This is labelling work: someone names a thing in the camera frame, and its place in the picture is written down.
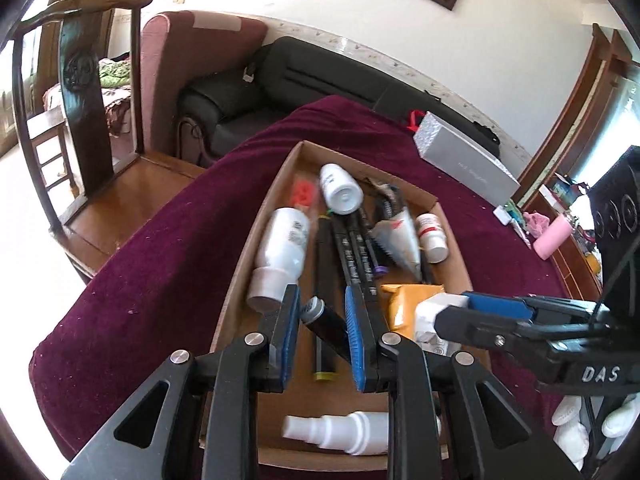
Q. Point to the maroon armchair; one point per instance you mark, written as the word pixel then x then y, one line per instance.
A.
pixel 165 70

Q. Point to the red number candle packet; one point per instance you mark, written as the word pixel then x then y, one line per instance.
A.
pixel 302 192

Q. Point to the small red-label white bottle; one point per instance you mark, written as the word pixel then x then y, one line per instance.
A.
pixel 432 237

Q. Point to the pink fluffy item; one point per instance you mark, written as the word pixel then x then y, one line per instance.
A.
pixel 537 221

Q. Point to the black leather sofa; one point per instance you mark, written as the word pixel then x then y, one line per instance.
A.
pixel 310 75

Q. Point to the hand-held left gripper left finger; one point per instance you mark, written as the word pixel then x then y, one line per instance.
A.
pixel 290 340

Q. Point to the yellow snack packet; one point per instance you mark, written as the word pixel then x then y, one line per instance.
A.
pixel 400 305

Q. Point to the tan-capped black marker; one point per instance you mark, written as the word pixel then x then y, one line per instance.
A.
pixel 362 260

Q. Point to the white bottle with large cap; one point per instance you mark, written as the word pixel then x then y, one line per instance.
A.
pixel 282 250

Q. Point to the long grey box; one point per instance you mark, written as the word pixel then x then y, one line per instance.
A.
pixel 465 160

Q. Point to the brown wooden cabinet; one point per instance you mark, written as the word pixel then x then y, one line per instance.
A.
pixel 570 265

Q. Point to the silver snack packet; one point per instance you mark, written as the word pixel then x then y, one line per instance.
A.
pixel 397 245

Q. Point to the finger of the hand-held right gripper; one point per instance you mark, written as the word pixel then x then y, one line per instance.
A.
pixel 480 327
pixel 500 302

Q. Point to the purple-capped black marker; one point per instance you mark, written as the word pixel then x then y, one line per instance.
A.
pixel 374 255

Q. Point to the large white power adapter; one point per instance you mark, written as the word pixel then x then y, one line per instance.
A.
pixel 430 315

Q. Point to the teal printed box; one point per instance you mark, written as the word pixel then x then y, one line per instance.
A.
pixel 567 191

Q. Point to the green patterned cloth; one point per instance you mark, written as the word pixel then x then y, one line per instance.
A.
pixel 112 72

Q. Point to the thick grey-capped black marker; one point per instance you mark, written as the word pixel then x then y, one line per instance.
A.
pixel 325 322

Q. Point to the olive-capped black marker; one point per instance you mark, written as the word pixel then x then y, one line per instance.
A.
pixel 324 270

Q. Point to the pink bottle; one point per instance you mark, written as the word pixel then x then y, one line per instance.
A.
pixel 552 237

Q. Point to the person's right hand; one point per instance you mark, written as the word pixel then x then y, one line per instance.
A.
pixel 570 430

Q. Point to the dark wooden chair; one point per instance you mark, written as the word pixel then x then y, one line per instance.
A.
pixel 80 90

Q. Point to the white spray bottle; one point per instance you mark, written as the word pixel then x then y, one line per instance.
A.
pixel 340 430

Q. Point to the white bottle with small cap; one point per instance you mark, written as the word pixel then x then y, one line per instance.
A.
pixel 340 190

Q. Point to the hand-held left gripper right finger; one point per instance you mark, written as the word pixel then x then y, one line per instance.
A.
pixel 356 340

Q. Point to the wooden door frame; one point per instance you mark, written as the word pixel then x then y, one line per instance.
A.
pixel 575 110

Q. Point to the cardboard box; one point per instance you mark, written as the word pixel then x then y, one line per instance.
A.
pixel 240 285

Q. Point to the clear plastic packet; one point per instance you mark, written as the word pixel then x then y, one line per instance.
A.
pixel 520 230

